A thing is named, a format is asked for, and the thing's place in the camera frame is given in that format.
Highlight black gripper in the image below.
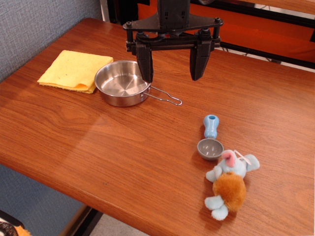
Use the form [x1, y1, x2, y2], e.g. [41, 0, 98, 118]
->
[123, 0, 223, 83]

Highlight stainless steel pot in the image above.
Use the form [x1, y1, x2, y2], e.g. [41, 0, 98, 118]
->
[94, 60, 183, 107]

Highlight yellow folded cloth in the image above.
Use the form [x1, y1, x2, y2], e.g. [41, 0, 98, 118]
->
[37, 50, 114, 94]

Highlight blue and orange plush toy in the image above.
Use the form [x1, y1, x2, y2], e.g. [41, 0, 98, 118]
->
[204, 150, 260, 221]

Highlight orange fuzzy object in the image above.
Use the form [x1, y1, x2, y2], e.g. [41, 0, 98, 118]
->
[0, 222, 31, 236]

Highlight blue handled grey scoop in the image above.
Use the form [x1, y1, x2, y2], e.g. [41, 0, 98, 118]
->
[197, 115, 224, 161]

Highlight orange panel black frame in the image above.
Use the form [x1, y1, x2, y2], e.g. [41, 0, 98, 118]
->
[108, 0, 315, 69]

